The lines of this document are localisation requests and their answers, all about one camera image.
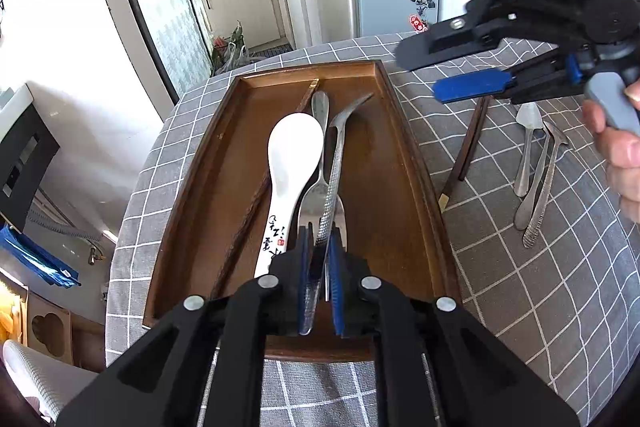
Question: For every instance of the bag of vegetables on floor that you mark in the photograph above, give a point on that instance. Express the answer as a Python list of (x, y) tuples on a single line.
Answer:
[(230, 52)]

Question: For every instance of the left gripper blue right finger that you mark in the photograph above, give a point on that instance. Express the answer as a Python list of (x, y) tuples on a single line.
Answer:
[(435, 364)]

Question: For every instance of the steel spoon textured handle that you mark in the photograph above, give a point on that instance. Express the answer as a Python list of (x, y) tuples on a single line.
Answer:
[(531, 233)]

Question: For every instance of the wooden bookshelf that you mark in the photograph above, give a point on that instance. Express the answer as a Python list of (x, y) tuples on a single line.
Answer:
[(35, 322)]

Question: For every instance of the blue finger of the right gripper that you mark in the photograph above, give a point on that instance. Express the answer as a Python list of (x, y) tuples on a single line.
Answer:
[(485, 82)]

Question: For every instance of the white ceramic spoon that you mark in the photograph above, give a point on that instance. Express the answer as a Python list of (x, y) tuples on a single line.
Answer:
[(294, 148)]

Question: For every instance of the white kitchen cabinet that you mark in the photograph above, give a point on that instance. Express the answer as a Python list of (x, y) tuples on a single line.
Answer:
[(265, 22)]

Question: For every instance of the dark wooden chopstick gold tip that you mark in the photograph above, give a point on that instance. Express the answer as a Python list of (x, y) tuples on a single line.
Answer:
[(239, 237)]

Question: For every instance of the person's right hand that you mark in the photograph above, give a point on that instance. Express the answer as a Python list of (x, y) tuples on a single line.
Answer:
[(621, 151)]

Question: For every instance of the steel fork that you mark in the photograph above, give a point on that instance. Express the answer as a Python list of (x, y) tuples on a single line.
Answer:
[(311, 204)]

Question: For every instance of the dark brown wooden tray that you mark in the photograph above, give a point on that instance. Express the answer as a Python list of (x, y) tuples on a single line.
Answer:
[(392, 216)]

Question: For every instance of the steel spoon smooth handle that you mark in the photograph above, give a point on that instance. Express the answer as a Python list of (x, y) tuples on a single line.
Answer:
[(529, 118)]

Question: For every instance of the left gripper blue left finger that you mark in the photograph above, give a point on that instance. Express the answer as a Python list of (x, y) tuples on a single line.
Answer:
[(202, 363)]

